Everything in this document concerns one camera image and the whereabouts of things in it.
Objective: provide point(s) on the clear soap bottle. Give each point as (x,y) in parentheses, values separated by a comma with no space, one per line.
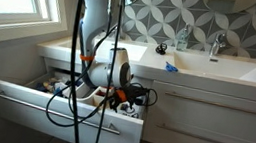
(183,40)

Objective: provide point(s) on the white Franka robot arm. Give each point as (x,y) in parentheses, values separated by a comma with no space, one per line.
(93,9)

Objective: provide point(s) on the small blue object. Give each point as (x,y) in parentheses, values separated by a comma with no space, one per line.
(170,67)

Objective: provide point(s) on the thin black pole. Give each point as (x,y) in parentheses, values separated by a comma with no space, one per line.
(111,62)

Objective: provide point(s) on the blue cloth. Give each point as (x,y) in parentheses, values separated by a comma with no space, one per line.
(74,83)

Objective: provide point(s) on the open white vanity drawer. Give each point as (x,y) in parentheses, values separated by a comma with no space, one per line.
(42,127)

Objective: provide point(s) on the chrome sink faucet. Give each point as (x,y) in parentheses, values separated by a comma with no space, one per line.
(217,43)

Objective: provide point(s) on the black hair claw clip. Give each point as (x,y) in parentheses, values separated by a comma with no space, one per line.
(161,48)

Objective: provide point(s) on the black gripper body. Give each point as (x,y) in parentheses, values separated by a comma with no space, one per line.
(116,103)

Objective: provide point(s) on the white double sink countertop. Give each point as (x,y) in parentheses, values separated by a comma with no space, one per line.
(156,60)

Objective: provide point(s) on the beige divided box red inside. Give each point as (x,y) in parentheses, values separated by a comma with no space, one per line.
(97,100)

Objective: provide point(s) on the dark blue pouch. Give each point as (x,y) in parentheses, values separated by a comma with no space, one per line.
(41,87)

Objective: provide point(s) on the white cloth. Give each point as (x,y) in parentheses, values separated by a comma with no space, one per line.
(61,89)

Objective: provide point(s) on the white curved organizer bin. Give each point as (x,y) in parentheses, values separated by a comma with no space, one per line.
(87,100)

